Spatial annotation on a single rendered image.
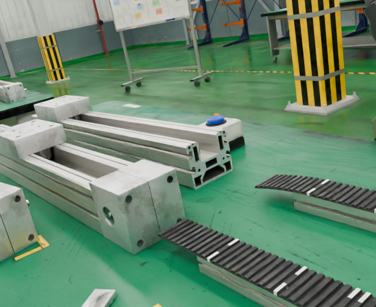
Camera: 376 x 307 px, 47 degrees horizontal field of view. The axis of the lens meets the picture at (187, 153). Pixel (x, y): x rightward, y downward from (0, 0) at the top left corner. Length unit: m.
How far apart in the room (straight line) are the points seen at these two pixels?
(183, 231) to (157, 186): 0.08
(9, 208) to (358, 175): 0.56
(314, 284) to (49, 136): 0.68
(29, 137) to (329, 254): 0.65
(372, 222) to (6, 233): 0.53
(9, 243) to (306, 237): 0.45
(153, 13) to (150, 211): 6.10
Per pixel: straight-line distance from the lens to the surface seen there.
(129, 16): 6.97
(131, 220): 0.61
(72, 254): 0.68
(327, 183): 0.66
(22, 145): 0.96
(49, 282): 0.63
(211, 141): 0.81
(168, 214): 0.64
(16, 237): 0.74
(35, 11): 10.94
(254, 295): 0.49
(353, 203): 0.60
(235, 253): 0.51
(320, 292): 0.45
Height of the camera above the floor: 1.09
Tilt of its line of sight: 18 degrees down
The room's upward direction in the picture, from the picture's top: 11 degrees counter-clockwise
